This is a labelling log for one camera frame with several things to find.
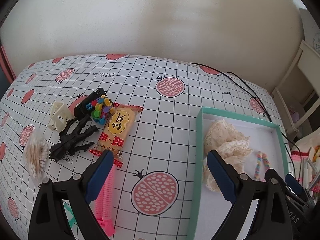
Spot pink hair comb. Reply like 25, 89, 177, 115
94, 159, 123, 238

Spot colourful bead bracelet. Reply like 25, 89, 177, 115
253, 151, 271, 182

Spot cotton swab bundle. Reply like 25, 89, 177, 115
23, 129, 49, 186

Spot black hair claw clip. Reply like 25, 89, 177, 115
49, 114, 99, 162

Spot cream lace scrunchie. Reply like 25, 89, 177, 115
203, 119, 252, 192

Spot orange snack packet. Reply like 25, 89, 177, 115
89, 104, 143, 168

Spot cream hair claw clip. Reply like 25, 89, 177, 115
47, 102, 73, 132

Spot colourful block toy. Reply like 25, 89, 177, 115
86, 95, 116, 125

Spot pink striped cloth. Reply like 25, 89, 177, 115
291, 151, 309, 182

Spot teal storage box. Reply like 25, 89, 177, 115
186, 107, 289, 239

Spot pomegranate grid tablecloth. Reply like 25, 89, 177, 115
1, 54, 282, 239

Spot white wooden furniture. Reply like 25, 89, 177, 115
272, 41, 319, 138

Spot black cable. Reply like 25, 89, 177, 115
190, 62, 298, 181

